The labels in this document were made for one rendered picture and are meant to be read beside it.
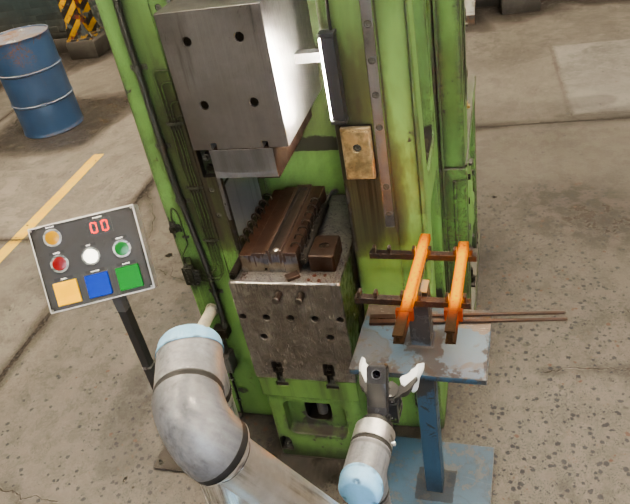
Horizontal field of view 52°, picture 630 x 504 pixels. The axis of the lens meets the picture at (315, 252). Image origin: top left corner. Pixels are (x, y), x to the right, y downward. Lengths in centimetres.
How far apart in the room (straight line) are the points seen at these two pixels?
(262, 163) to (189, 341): 90
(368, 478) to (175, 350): 49
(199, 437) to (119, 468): 197
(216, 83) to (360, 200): 58
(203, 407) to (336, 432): 160
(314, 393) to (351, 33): 127
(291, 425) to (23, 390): 152
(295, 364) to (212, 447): 132
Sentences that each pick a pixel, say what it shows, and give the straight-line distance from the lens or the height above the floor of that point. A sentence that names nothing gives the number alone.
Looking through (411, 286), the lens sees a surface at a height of 103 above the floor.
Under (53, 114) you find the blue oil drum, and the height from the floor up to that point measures 19.
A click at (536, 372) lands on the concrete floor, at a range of 298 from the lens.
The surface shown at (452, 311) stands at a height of 105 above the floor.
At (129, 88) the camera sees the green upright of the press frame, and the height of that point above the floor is 152.
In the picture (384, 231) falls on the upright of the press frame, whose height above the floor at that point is 98.
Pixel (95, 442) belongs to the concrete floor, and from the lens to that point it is 314.
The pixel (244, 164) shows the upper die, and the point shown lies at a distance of 193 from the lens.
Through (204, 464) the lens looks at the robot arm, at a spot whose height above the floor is 137.
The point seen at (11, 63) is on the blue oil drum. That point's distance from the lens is 644.
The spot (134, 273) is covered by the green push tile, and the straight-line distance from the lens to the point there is 214.
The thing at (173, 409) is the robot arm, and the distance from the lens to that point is 103.
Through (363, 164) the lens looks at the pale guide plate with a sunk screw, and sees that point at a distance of 197.
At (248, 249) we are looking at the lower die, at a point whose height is 98.
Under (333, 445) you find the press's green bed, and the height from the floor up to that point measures 10.
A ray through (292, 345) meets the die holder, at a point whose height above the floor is 64.
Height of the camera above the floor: 215
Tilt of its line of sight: 35 degrees down
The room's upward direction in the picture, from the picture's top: 11 degrees counter-clockwise
